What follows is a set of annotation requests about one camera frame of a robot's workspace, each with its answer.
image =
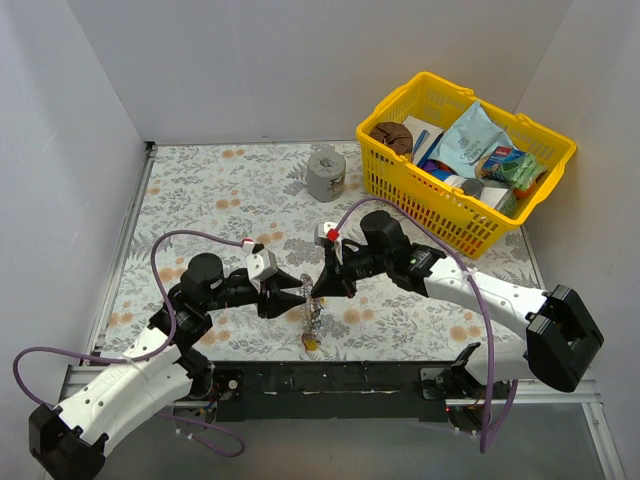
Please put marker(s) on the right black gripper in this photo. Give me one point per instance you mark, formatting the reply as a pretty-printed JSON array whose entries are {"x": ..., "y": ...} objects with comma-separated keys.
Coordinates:
[{"x": 343, "y": 272}]

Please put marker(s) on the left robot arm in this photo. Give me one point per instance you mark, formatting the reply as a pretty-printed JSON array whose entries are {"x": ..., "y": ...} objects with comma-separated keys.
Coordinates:
[{"x": 72, "y": 439}]

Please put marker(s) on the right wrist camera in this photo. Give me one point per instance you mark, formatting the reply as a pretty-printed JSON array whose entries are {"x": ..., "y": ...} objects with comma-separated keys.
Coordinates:
[{"x": 326, "y": 234}]

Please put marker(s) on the brown round item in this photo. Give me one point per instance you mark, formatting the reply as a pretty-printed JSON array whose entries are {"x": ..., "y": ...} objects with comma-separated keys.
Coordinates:
[{"x": 394, "y": 135}]

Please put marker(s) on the light blue chips bag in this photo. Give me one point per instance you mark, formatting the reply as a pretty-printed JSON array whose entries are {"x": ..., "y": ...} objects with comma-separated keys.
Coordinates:
[{"x": 469, "y": 139}]

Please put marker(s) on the floral table mat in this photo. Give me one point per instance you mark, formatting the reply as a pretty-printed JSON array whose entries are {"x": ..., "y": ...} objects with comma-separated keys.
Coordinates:
[{"x": 204, "y": 198}]

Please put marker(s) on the orange fruit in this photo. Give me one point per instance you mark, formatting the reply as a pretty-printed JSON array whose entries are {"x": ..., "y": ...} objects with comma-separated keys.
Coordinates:
[{"x": 525, "y": 193}]

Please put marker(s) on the white box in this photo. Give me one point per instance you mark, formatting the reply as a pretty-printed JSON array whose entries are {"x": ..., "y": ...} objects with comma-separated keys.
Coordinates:
[{"x": 425, "y": 138}]

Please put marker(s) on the yellow plastic basket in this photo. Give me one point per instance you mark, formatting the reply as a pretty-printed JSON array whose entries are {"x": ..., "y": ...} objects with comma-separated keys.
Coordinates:
[{"x": 461, "y": 221}]

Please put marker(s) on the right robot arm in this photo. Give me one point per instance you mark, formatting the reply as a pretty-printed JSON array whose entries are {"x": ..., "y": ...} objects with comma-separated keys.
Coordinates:
[{"x": 557, "y": 338}]

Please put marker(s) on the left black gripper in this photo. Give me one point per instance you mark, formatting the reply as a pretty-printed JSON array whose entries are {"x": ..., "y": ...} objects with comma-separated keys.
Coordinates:
[{"x": 267, "y": 295}]

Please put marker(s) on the grey toilet paper roll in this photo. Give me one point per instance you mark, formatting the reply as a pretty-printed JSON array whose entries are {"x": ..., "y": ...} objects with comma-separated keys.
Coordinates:
[{"x": 325, "y": 175}]

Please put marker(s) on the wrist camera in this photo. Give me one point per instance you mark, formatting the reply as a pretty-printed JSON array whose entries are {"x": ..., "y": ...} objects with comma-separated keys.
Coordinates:
[
  {"x": 261, "y": 266},
  {"x": 326, "y": 234}
]

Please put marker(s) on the green sponge pack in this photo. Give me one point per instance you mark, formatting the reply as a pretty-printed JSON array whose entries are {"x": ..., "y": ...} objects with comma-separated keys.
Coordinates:
[{"x": 515, "y": 168}]

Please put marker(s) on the silver keyring with keys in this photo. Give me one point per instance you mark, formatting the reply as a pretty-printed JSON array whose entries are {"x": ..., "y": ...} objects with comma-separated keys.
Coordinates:
[{"x": 311, "y": 309}]

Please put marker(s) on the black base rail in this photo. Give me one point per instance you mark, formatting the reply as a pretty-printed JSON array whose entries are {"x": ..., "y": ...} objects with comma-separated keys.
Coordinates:
[{"x": 303, "y": 390}]

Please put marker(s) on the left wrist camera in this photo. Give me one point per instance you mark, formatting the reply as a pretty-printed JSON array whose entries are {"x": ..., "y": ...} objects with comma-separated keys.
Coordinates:
[{"x": 261, "y": 266}]

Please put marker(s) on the grey lid can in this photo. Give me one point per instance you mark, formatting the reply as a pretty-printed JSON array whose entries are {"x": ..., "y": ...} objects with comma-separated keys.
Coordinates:
[{"x": 473, "y": 187}]

